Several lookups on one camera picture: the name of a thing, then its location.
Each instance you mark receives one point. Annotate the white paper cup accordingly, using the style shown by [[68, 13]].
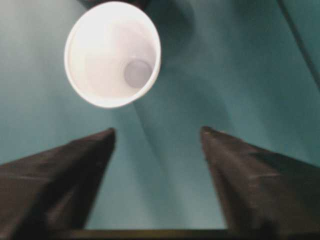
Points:
[[105, 50]]

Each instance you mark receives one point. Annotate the blue-green table cloth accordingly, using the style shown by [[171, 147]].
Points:
[[160, 162]]

